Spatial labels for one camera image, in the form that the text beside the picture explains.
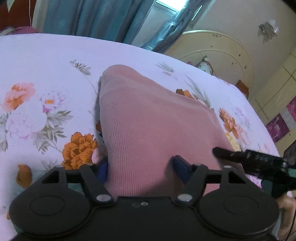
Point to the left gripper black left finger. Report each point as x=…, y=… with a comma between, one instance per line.
x=92, y=188

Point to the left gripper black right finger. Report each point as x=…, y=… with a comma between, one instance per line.
x=193, y=176

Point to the pink knit sweater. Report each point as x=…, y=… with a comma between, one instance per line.
x=144, y=125

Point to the magenta clothes pile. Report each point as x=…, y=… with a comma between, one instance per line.
x=18, y=30

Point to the person's right hand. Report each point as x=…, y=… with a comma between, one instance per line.
x=287, y=226

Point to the cream wardrobe with posters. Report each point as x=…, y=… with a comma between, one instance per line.
x=275, y=104

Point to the floral pink bed sheet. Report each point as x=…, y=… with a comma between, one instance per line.
x=50, y=114

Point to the orange pillow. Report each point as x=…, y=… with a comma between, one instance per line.
x=243, y=88

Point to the embroidered pillow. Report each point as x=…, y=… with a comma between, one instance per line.
x=206, y=66

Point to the cream wooden headboard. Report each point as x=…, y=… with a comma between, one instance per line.
x=229, y=59

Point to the blue curtain right panel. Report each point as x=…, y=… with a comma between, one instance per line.
x=173, y=28

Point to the blue curtain panel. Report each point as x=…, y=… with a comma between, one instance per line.
x=118, y=21
x=173, y=28

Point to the blue curtain left panel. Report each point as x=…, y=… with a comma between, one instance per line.
x=118, y=21

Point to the red and white chair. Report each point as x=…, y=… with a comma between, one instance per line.
x=17, y=13

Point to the wall lamp fixture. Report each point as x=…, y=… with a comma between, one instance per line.
x=268, y=30

